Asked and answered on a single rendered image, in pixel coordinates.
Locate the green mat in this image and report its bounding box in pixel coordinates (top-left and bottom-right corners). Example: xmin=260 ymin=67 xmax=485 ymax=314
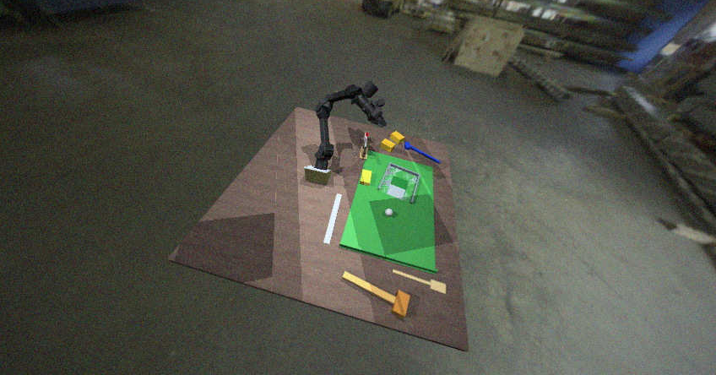
xmin=341 ymin=150 xmax=436 ymax=269

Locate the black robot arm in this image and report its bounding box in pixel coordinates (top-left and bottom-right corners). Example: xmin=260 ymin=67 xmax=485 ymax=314
xmin=313 ymin=80 xmax=378 ymax=170

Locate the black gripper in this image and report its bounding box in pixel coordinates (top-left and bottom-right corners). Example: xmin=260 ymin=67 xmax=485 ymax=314
xmin=361 ymin=101 xmax=387 ymax=128

